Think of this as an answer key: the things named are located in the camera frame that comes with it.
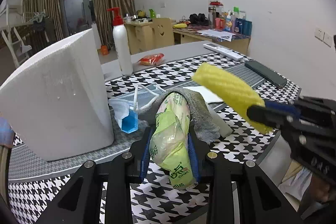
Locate grey sock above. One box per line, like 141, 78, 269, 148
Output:
138, 88, 221, 144

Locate blue face mask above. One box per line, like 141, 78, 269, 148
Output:
108, 84, 165, 134

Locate white foam bar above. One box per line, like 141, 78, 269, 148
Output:
207, 105, 232, 138

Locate orange floor container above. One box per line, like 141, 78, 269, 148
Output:
100, 45, 109, 56

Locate toiletry bottles group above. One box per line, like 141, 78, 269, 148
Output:
208, 1, 252, 36

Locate wooden desk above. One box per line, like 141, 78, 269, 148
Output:
125, 22, 251, 55

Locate metal bunk bed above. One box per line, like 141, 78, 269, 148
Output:
1, 4, 52, 68

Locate white tissue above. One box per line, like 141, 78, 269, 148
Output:
183, 86, 223, 103

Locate white styrofoam box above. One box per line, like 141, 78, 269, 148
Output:
1, 30, 114, 161

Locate white remote control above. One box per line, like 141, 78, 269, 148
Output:
203, 43, 244, 61

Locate left brown curtain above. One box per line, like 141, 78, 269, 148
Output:
22, 0, 64, 41

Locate red snack packet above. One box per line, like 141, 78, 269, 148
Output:
138, 53, 165, 66

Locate black headphones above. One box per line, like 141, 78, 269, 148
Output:
189, 13, 209, 26

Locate yellow banana toy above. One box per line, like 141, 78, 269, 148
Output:
173, 23, 187, 28

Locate yellow foam net sleeve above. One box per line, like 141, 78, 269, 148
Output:
192, 63, 272, 134

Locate houndstooth table mat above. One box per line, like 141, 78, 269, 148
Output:
8, 53, 301, 223

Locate papers on desk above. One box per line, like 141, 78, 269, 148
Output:
197, 30, 235, 42

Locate white red pump bottle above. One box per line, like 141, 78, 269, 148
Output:
107, 7, 133, 76

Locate wooden smiley chair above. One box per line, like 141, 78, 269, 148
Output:
151, 18, 175, 48

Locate glass balcony door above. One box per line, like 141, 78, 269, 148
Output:
60, 0, 95, 36

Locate wall power socket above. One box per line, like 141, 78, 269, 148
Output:
314, 27, 334, 47

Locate person's right hand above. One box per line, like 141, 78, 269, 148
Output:
309, 175, 331, 202

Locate green tissue pack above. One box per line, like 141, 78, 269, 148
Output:
149, 92, 196, 190

